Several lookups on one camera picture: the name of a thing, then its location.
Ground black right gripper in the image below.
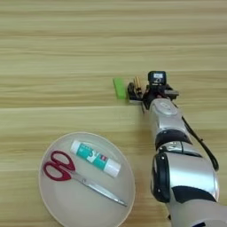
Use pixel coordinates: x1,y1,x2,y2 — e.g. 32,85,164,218
127,82,180,110

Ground green rectangular block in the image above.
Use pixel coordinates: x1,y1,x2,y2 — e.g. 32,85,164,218
113,77,128,100

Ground beige round plate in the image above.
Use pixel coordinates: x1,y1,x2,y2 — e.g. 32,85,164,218
38,131,137,227

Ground white teal glue stick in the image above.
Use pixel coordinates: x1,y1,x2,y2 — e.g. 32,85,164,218
69,139,122,178

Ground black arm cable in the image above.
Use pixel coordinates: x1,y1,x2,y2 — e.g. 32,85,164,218
172,101,220,172

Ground red handled scissors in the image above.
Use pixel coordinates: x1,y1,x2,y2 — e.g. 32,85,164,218
43,150,128,207

